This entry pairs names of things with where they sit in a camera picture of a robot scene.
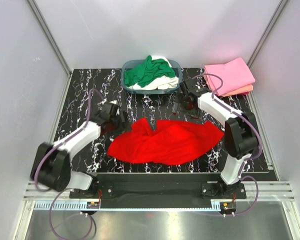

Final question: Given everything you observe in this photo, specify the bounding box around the red t-shirt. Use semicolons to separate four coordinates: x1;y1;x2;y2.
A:
107;118;224;166

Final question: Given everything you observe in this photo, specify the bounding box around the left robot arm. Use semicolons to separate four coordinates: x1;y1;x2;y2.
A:
30;100;128;198

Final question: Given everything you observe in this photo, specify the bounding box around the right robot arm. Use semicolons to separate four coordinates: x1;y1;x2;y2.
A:
172;78;262;199

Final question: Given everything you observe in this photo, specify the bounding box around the white t-shirt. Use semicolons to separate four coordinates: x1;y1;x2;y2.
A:
124;54;179;91

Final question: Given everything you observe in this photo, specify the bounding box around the green t-shirt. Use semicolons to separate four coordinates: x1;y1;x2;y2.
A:
123;55;177;88

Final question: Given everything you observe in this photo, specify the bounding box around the folded pink t-shirt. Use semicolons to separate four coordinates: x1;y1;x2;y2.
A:
204;57;255;96

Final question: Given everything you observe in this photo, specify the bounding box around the teal plastic basket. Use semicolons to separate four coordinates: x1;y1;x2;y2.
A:
120;59;183;95

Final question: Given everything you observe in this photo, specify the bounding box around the folded salmon t-shirt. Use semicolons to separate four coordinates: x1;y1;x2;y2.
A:
204;75;253;97

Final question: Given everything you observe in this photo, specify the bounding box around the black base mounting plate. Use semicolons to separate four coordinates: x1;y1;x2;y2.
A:
69;172;247;203

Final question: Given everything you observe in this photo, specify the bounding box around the aluminium frame rail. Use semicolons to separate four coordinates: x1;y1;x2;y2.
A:
23;181;295;202

